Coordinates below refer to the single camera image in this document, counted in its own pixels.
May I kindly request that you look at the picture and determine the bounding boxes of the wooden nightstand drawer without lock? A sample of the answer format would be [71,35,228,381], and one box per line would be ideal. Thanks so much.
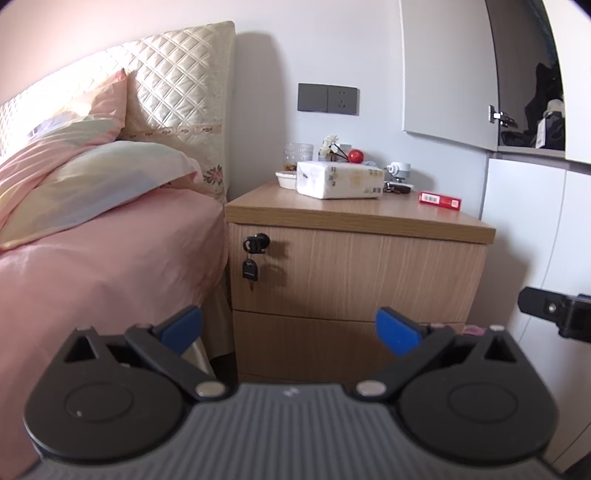
[232,310,465,384]

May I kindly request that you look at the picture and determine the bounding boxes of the open white cabinet door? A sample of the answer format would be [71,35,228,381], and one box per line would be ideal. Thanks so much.
[399,0,500,152]

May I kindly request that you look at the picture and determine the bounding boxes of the grey wall switch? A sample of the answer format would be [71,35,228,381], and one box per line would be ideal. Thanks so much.
[298,83,329,113]

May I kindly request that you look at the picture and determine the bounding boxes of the red flat box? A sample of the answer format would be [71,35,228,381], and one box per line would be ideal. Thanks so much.
[418,192,462,211]

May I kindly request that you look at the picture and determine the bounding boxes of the pastel striped pillow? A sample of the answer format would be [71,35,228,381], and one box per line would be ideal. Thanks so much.
[0,140,204,253]

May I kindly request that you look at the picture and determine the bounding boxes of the bed with pink sheet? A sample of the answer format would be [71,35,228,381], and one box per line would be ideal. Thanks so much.
[0,182,230,480]

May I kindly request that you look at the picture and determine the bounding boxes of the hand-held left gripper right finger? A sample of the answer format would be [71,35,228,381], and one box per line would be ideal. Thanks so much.
[355,307,531,401]

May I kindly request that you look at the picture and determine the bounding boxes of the white tissue pack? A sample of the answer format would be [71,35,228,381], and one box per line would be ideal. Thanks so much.
[296,161,385,200]

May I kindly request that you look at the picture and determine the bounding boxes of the metal cabinet hinge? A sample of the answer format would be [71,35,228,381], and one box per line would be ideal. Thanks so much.
[488,104,517,128]

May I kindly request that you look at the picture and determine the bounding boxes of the grey wall socket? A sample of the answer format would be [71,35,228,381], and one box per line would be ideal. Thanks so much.
[327,85,359,115]

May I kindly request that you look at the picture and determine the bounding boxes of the white artificial flowers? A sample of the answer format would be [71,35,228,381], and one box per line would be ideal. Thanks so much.
[320,134,352,162]

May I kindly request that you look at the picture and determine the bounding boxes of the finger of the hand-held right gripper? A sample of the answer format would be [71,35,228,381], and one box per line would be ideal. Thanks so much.
[517,286,591,343]

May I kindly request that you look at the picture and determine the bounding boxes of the small white camera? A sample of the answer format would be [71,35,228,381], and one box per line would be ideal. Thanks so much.
[385,161,413,184]

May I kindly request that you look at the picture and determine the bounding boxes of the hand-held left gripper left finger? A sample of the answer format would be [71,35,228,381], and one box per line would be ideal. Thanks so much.
[62,305,230,401]

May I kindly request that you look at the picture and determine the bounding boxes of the black clothes in cabinet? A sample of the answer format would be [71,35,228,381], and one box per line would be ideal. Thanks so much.
[501,62,567,151]

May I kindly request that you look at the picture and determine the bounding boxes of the black key in lock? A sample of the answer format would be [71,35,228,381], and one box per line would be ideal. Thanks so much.
[243,233,270,255]

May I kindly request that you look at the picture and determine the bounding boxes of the pink pillow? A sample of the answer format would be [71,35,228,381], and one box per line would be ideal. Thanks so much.
[0,68,128,232]

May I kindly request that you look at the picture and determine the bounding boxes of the wooden nightstand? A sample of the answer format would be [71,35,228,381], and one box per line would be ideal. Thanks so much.
[225,181,497,385]

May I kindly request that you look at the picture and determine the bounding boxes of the clear glass cup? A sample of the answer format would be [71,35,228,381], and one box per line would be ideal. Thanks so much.
[283,143,315,173]

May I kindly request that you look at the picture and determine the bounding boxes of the cream quilted headboard cover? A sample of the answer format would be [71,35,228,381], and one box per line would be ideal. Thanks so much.
[0,20,236,204]

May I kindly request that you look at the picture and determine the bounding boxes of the white wardrobe door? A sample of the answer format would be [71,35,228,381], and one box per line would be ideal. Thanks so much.
[479,156,591,474]

